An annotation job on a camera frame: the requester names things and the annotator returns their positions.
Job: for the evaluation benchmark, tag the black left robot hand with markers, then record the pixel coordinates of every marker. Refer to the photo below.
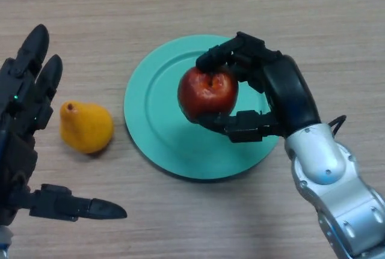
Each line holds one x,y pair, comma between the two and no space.
18,138

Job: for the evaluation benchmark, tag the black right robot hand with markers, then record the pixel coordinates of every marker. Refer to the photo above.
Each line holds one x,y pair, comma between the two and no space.
287,93

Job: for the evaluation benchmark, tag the red apple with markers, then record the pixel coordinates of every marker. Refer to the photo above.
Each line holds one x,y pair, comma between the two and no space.
207,92

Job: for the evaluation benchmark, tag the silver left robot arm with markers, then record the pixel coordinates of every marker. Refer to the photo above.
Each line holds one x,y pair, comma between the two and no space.
4,242

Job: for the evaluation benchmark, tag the green round plate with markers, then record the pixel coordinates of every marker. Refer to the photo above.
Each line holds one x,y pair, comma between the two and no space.
162,126

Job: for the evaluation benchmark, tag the yellow pear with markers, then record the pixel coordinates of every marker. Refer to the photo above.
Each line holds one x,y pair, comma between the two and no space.
85,128

